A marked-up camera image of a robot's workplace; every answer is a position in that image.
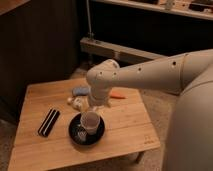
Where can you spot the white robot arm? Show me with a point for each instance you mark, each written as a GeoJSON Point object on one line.
{"type": "Point", "coordinates": [189, 143]}

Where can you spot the metal pole stand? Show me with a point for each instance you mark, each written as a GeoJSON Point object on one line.
{"type": "Point", "coordinates": [90, 32]}

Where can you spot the black round plate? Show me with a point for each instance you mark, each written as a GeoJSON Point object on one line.
{"type": "Point", "coordinates": [79, 135]}

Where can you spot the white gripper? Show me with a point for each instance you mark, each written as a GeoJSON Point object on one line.
{"type": "Point", "coordinates": [94, 102]}

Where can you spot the black striped rectangular case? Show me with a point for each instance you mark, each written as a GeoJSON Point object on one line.
{"type": "Point", "coordinates": [48, 123]}

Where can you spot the white paper cup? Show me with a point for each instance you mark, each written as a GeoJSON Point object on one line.
{"type": "Point", "coordinates": [90, 122]}

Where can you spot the blue sponge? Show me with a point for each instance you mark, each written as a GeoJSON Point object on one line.
{"type": "Point", "coordinates": [80, 91]}

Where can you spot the wooden wall shelf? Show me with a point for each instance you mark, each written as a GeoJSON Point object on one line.
{"type": "Point", "coordinates": [176, 7]}

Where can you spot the orange carrot toy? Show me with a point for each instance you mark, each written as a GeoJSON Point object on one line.
{"type": "Point", "coordinates": [117, 96]}

